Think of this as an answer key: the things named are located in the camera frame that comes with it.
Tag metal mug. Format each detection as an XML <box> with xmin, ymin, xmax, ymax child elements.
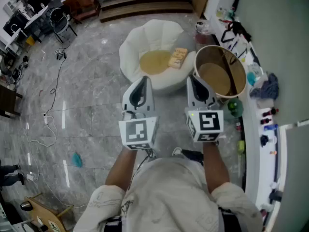
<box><xmin>19</xmin><ymin>201</ymin><xmax>33</xmax><ymax>212</ymax></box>

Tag person's white shirt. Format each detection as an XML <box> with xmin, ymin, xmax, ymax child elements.
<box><xmin>72</xmin><ymin>157</ymin><xmax>264</xmax><ymax>232</ymax></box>

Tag yellow book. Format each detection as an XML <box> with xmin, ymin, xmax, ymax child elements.
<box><xmin>168</xmin><ymin>47</ymin><xmax>188</xmax><ymax>70</ymax></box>

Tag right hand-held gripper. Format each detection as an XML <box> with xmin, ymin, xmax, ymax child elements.
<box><xmin>184</xmin><ymin>75</ymin><xmax>225</xmax><ymax>143</ymax></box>

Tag red bin with plastic bag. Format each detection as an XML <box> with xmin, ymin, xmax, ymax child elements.
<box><xmin>194</xmin><ymin>20</ymin><xmax>217</xmax><ymax>50</ymax></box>

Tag teal bag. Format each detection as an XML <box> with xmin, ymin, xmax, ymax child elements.
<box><xmin>246</xmin><ymin>71</ymin><xmax>256</xmax><ymax>86</ymax></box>

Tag grey roller blind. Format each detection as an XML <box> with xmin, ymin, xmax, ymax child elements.
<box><xmin>235</xmin><ymin>0</ymin><xmax>309</xmax><ymax>127</ymax></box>
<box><xmin>272</xmin><ymin>122</ymin><xmax>309</xmax><ymax>232</ymax></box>

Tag white desk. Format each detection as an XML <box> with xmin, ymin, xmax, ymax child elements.
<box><xmin>24</xmin><ymin>5</ymin><xmax>53</xmax><ymax>37</ymax></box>

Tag clear plastic bag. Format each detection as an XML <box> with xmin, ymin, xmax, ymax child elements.
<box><xmin>247</xmin><ymin>62</ymin><xmax>264</xmax><ymax>76</ymax></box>

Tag black strap bag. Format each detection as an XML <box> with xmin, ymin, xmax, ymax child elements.
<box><xmin>221</xmin><ymin>20</ymin><xmax>252</xmax><ymax>44</ymax></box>

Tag blue checked cloth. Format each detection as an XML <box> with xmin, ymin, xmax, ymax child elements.
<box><xmin>249</xmin><ymin>72</ymin><xmax>280</xmax><ymax>101</ymax></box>

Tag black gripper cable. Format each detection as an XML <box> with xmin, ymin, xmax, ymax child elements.
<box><xmin>130</xmin><ymin>148</ymin><xmax>157</xmax><ymax>188</ymax></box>

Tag small wooden table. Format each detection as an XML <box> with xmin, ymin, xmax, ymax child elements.
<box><xmin>24</xmin><ymin>193</ymin><xmax>74</xmax><ymax>232</ymax></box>

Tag dark wooden bench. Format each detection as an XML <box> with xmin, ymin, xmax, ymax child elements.
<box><xmin>0</xmin><ymin>85</ymin><xmax>24</xmax><ymax>118</ymax></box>

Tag person's left forearm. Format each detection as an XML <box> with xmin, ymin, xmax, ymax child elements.
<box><xmin>105</xmin><ymin>145</ymin><xmax>138</xmax><ymax>192</ymax></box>

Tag white flower-shaped floor cushion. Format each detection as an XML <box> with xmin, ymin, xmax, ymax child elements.
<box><xmin>118</xmin><ymin>19</ymin><xmax>197</xmax><ymax>91</ymax></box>

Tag white power strip with cable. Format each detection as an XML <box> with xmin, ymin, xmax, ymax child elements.
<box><xmin>23</xmin><ymin>114</ymin><xmax>58</xmax><ymax>148</ymax></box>

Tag wooden cabinet with white top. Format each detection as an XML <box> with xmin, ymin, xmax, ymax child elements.
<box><xmin>61</xmin><ymin>0</ymin><xmax>101</xmax><ymax>21</ymax></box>

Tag wooden steps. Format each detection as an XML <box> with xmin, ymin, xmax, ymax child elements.
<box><xmin>98</xmin><ymin>0</ymin><xmax>194</xmax><ymax>23</ymax></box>

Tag person's blue jeans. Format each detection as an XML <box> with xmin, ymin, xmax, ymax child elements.
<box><xmin>180</xmin><ymin>148</ymin><xmax>205</xmax><ymax>165</ymax></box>

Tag black monitor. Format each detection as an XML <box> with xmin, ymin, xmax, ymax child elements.
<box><xmin>2</xmin><ymin>15</ymin><xmax>27</xmax><ymax>37</ymax></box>

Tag person's right forearm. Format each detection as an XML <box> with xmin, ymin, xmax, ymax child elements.
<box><xmin>202</xmin><ymin>141</ymin><xmax>230</xmax><ymax>194</ymax></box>

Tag teal cloth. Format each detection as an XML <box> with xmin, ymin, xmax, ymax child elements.
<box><xmin>71</xmin><ymin>151</ymin><xmax>83</xmax><ymax>168</ymax></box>

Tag white tote bag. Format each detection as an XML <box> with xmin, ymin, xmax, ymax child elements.
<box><xmin>225</xmin><ymin>34</ymin><xmax>252</xmax><ymax>59</ymax></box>

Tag black and white chair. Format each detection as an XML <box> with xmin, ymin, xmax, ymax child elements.
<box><xmin>49</xmin><ymin>7</ymin><xmax>78</xmax><ymax>43</ymax></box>

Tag black floor cable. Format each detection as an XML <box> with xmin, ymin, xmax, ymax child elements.
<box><xmin>43</xmin><ymin>53</ymin><xmax>67</xmax><ymax>117</ymax></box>

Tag small black white device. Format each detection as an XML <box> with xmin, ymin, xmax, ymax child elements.
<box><xmin>54</xmin><ymin>48</ymin><xmax>67</xmax><ymax>60</ymax></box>

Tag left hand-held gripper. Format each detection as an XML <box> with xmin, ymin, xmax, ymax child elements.
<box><xmin>118</xmin><ymin>76</ymin><xmax>159</xmax><ymax>151</ymax></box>

